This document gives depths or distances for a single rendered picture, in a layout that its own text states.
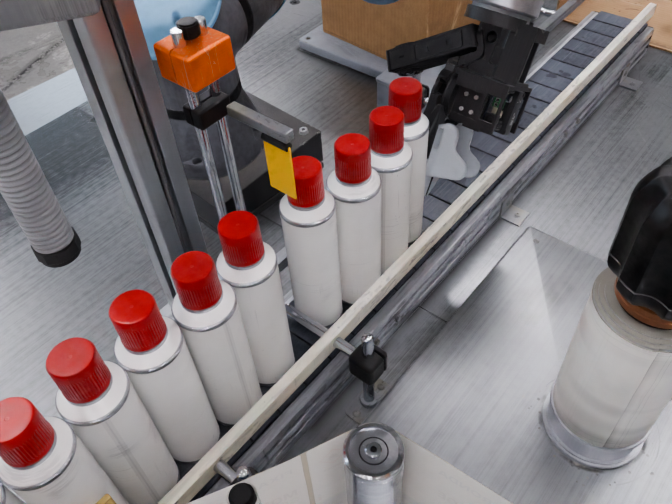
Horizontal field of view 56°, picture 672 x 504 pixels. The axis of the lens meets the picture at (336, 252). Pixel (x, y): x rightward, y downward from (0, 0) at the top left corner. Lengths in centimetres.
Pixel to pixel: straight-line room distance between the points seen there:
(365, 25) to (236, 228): 70
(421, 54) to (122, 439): 49
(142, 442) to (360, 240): 27
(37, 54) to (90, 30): 278
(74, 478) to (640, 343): 40
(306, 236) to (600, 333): 26
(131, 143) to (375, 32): 65
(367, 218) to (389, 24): 56
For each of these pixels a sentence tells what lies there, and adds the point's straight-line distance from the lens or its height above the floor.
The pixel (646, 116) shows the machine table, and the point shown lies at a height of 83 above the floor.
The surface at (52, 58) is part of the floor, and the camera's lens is 322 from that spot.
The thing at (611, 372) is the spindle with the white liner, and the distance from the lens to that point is 51.
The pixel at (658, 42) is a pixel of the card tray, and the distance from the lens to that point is 131.
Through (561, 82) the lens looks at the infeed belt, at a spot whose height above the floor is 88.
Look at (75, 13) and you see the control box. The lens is 36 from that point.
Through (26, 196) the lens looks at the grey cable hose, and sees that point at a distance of 49.
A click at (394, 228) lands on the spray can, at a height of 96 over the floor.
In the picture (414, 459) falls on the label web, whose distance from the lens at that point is 43.
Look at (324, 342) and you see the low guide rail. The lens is 63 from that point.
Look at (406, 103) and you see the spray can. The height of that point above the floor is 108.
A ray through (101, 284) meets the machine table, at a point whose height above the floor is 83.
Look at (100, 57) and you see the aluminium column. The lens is 53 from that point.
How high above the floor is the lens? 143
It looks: 47 degrees down
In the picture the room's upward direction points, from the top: 4 degrees counter-clockwise
